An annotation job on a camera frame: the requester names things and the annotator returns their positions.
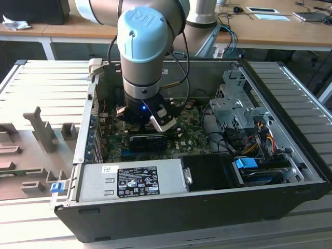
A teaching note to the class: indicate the blue expansion slot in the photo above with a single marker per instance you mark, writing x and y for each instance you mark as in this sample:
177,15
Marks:
129,154

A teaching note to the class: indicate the crumpled white paper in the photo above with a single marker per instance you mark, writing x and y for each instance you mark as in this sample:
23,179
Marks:
15,24

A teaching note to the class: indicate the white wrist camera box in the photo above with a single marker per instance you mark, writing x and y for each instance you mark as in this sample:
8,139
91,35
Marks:
163,125

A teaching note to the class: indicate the grey power supply with label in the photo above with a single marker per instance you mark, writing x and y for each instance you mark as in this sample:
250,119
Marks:
93,186

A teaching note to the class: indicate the black box on desk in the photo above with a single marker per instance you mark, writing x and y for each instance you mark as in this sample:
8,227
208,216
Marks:
33,11

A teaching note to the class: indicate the grey flat laptop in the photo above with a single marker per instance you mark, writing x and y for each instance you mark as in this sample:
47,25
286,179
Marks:
310,16

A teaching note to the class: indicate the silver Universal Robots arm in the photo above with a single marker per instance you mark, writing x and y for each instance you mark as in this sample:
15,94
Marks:
141,39

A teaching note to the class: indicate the coin cell battery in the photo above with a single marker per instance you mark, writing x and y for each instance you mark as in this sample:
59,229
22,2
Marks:
190,104

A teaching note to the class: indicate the green motherboard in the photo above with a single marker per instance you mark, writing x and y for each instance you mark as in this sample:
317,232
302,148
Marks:
192,140

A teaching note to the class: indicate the black graphics card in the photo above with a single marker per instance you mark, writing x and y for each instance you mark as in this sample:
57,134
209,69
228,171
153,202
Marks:
147,142

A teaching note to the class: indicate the blue case latch clip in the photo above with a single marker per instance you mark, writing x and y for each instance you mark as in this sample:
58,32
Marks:
57,187

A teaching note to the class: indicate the white framed desk port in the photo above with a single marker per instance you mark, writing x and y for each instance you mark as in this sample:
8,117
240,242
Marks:
262,10

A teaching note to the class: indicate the metal drive cage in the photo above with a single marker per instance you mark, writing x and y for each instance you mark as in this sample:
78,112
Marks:
225,109

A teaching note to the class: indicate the wooden desk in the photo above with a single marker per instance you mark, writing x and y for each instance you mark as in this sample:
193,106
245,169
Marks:
259,29

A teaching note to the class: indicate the grey parts rack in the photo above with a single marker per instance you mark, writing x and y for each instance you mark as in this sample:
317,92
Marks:
31,155

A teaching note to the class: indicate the green RAM stick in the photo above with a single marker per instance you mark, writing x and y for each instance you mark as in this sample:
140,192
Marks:
20,173

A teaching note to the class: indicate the pale blue sheet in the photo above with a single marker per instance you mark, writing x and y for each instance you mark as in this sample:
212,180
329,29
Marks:
273,17

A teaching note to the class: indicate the black computer mouse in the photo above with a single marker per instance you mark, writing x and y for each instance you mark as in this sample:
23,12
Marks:
237,9

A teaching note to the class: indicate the black open PC case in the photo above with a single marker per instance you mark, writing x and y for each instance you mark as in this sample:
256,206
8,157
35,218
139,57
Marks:
155,220

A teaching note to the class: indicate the hard disk in blue carrier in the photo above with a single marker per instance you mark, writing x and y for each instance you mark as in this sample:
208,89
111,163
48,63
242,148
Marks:
245,163

